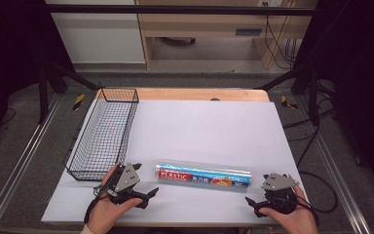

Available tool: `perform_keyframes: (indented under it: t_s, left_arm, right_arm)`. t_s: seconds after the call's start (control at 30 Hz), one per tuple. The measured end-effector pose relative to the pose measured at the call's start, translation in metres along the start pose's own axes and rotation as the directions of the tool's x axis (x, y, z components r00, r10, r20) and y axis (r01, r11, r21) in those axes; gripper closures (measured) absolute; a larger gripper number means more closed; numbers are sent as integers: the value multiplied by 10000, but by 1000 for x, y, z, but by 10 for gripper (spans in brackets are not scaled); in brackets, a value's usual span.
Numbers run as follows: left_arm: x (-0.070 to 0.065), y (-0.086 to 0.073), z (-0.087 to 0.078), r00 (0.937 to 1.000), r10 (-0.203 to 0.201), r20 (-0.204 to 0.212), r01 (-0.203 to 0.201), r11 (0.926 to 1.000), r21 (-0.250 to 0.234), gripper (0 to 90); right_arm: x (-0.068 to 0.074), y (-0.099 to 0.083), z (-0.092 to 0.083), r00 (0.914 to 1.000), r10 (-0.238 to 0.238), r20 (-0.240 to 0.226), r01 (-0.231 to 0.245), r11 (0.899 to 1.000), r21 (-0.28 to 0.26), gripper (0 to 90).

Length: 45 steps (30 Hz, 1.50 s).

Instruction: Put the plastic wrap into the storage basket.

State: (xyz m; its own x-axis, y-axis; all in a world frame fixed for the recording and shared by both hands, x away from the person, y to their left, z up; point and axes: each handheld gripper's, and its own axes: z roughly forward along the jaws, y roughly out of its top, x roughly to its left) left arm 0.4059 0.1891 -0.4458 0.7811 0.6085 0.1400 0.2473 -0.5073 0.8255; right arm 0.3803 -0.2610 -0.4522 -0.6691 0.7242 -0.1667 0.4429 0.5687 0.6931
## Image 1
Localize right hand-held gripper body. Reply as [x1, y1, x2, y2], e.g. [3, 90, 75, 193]
[260, 172, 301, 216]

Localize person's left hand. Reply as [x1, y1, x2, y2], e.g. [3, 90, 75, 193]
[86, 163, 143, 234]

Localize black frame stand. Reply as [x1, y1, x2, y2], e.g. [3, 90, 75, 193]
[258, 63, 321, 127]
[37, 60, 99, 126]

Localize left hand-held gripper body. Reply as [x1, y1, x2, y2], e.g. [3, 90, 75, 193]
[105, 162, 143, 206]

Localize black hanging cables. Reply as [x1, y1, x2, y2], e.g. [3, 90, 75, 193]
[264, 2, 298, 70]

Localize white table mat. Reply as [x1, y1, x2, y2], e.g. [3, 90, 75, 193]
[41, 98, 307, 227]

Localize black wire basket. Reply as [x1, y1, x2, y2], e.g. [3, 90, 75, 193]
[63, 87, 140, 182]

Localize right hand-held gripper cable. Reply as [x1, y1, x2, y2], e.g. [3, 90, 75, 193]
[293, 170, 339, 228]

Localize black curtain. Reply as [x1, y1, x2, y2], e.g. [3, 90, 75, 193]
[0, 0, 76, 156]
[292, 0, 374, 204]

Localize plastic wrap box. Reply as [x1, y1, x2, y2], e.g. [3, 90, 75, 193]
[155, 161, 253, 193]

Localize white cabinet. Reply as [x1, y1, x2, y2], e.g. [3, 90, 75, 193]
[44, 0, 147, 65]

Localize wooden table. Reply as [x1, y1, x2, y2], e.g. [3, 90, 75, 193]
[94, 87, 271, 102]

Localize metal floor rail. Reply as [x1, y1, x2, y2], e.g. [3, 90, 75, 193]
[295, 96, 373, 234]
[0, 94, 63, 234]

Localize black horizontal frame bar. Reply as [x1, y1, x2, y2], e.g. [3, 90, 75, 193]
[43, 4, 319, 18]

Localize left hand-held gripper cable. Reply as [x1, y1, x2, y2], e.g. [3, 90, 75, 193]
[83, 183, 112, 225]

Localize person's right hand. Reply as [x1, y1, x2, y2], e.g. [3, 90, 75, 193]
[258, 175, 319, 234]

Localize wooden shelf unit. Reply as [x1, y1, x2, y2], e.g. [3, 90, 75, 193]
[134, 0, 319, 70]

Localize yellow black tape marker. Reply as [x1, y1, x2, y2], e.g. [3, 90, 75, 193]
[72, 93, 87, 112]
[280, 95, 299, 110]

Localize hand-held gripper cable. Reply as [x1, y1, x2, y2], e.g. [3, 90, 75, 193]
[293, 170, 339, 228]
[83, 183, 112, 225]

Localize black floor cables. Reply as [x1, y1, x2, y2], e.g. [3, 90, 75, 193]
[282, 106, 336, 168]

